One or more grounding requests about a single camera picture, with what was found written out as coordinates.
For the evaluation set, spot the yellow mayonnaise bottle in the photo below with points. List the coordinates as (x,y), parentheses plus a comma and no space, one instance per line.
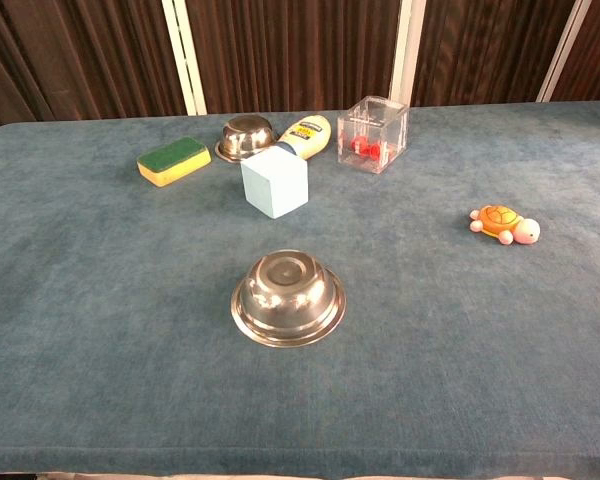
(307,132)

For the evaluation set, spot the red plastic part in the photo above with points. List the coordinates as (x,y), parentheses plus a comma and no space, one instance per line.
(367,147)

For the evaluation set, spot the yellow green sponge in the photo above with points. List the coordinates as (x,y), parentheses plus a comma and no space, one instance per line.
(174,161)

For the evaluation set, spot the white frame post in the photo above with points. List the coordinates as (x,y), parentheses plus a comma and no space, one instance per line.
(185,55)
(562,50)
(406,50)

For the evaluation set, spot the large steel bowl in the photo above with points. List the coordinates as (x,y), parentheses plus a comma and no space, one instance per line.
(287,300)

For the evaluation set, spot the small steel bowl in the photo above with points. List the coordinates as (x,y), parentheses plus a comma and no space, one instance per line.
(245,136)

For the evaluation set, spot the orange pink turtle toy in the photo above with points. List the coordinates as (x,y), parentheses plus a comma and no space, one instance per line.
(500,218)

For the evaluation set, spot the dark brown curtain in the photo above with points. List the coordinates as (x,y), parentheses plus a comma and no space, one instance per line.
(290,50)

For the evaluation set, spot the clear acrylic box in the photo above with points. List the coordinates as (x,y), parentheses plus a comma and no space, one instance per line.
(372,132)

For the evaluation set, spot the blue table cloth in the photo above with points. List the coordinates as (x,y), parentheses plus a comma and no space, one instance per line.
(130,310)

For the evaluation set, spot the light blue cube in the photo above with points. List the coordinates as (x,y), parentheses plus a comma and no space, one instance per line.
(275,182)

